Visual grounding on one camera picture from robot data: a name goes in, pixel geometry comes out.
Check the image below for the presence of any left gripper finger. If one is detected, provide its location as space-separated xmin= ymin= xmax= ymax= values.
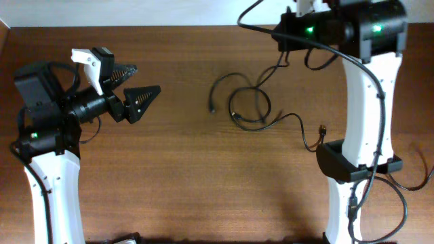
xmin=123 ymin=85 xmax=161 ymax=124
xmin=109 ymin=64 xmax=138 ymax=90

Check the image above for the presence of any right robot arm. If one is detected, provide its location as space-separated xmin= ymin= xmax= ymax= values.
xmin=273 ymin=1 xmax=408 ymax=243

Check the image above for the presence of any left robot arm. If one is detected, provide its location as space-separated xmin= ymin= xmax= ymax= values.
xmin=9 ymin=62 xmax=161 ymax=243

